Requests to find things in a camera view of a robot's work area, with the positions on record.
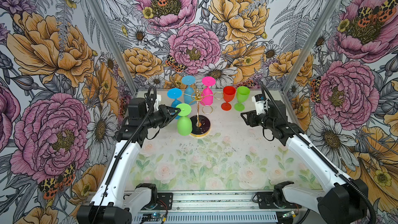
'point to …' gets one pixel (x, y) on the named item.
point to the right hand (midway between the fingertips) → (245, 117)
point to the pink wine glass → (207, 97)
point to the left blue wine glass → (175, 93)
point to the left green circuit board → (155, 215)
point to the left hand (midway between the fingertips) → (181, 115)
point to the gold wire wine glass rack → (200, 125)
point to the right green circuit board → (288, 214)
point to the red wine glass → (229, 94)
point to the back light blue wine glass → (189, 93)
